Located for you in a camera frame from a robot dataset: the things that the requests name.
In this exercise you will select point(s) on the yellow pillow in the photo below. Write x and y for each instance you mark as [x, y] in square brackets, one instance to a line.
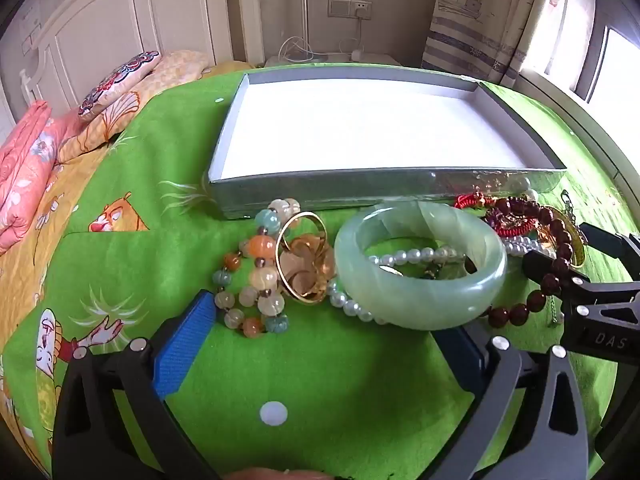
[175, 67]

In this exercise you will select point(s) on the green printed blanket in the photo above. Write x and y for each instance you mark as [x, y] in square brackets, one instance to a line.
[150, 260]

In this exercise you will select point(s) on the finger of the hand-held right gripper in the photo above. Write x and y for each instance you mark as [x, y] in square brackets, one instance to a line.
[545, 267]
[615, 245]

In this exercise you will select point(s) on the thin white pole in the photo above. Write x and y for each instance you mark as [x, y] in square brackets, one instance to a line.
[303, 5]

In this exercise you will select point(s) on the white wooden headboard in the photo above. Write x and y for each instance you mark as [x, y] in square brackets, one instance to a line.
[100, 25]

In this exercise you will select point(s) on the white charger plug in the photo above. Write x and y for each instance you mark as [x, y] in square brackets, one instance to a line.
[361, 11]

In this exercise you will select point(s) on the white nightstand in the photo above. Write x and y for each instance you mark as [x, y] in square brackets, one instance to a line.
[380, 58]

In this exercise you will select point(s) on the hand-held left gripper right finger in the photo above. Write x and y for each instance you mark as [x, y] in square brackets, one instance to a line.
[460, 360]

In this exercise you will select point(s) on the red tassel gold charm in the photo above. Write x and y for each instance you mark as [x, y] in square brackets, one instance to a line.
[470, 201]

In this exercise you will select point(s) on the printed curtain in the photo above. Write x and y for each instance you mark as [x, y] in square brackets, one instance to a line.
[475, 10]

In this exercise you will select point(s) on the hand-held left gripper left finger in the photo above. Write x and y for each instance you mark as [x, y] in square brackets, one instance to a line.
[185, 345]

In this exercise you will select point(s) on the green jade bangle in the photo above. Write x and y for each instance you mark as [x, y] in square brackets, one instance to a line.
[425, 305]

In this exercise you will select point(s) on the yellow printed bed sheet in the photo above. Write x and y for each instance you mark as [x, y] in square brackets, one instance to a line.
[50, 220]

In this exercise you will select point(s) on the shallow grey cardboard box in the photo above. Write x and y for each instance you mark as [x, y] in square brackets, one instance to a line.
[350, 125]

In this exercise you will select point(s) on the embroidered round-pattern pillow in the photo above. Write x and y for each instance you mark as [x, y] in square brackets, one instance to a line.
[115, 87]

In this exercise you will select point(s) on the window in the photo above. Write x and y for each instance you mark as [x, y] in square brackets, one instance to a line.
[615, 60]

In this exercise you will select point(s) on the wall socket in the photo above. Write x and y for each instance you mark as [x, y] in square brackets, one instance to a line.
[340, 7]

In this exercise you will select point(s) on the pink floral quilt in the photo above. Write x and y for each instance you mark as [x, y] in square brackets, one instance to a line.
[25, 175]

